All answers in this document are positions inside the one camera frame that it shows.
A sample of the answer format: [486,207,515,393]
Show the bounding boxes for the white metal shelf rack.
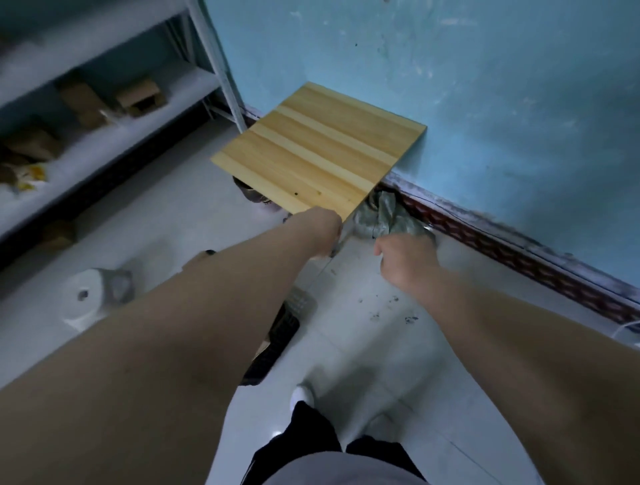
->
[0,0,249,241]

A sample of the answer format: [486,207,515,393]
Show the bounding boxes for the white shoe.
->
[289,383,316,413]
[365,414,401,440]

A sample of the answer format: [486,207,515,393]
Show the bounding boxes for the white right shoe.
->
[365,414,401,440]

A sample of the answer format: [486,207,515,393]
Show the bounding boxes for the white power cable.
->
[612,319,640,346]

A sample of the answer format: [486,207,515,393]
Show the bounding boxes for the white left shoe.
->
[289,383,316,413]

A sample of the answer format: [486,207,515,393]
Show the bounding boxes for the person's right forearm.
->
[415,269,640,485]

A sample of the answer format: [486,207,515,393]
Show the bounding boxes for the black trash bin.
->
[232,175,281,211]

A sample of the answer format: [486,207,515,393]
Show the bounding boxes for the person's left forearm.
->
[0,219,321,485]

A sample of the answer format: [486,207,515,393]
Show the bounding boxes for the green woven sack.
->
[352,191,436,241]

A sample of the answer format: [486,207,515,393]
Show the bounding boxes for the black trousers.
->
[245,402,426,485]

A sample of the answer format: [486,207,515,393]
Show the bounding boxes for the black plastic crate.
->
[239,287,301,386]

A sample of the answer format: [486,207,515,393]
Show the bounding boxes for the person's right hand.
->
[373,233,441,296]

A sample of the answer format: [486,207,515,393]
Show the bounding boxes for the person's left hand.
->
[295,207,343,258]

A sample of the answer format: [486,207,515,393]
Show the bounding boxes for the wooden folding table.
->
[209,81,429,221]

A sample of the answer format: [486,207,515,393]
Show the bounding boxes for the yellow white packet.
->
[15,165,49,193]

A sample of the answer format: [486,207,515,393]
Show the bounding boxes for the grey shirt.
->
[265,452,426,485]

